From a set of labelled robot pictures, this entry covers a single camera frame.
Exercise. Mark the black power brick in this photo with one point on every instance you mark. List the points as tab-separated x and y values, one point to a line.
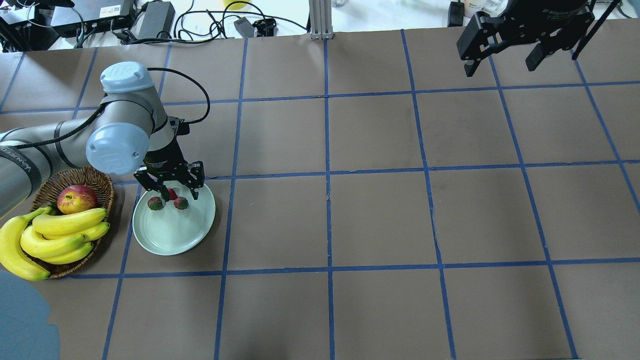
157	19

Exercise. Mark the light green plate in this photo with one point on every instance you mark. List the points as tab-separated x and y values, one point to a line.
171	231

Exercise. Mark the red strawberry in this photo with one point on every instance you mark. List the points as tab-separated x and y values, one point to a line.
155	203
181	203
172	195

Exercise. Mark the red apple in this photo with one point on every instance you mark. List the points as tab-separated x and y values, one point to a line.
76	198

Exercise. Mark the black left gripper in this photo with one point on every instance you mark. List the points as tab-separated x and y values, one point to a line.
163	156

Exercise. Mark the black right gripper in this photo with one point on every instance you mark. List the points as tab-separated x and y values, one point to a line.
542	21

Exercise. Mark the yellow banana bunch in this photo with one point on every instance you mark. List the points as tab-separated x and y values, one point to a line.
40	245

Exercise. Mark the black power adapter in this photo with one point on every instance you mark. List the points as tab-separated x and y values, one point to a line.
455	14

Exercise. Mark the aluminium frame post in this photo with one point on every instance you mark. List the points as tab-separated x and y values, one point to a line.
320	17

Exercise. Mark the wicker fruit basket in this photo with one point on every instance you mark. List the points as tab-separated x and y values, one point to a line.
101	183

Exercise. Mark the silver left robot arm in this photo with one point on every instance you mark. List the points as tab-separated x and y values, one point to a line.
129	133

